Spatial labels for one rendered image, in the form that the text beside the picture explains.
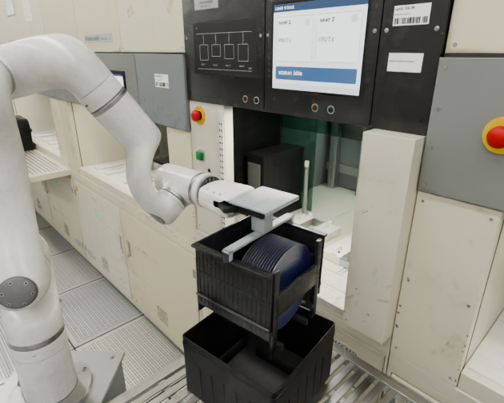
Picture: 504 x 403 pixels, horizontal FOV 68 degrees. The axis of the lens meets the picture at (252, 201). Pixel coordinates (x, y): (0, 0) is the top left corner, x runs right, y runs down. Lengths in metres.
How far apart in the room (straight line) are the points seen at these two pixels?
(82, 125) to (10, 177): 1.88
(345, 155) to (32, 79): 1.58
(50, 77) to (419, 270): 0.89
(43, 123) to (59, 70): 3.39
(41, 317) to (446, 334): 0.93
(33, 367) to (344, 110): 0.94
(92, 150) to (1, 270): 1.95
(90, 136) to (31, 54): 1.92
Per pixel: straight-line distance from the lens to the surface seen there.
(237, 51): 1.22
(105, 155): 2.80
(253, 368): 1.12
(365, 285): 1.01
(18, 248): 0.88
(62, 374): 1.10
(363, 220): 0.94
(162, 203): 0.89
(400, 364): 1.15
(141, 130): 0.86
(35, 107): 4.18
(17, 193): 0.87
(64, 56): 0.83
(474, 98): 0.84
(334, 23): 0.99
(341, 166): 2.09
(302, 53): 1.05
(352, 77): 0.96
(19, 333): 1.01
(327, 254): 1.39
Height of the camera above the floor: 1.57
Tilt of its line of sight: 22 degrees down
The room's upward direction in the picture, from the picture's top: straight up
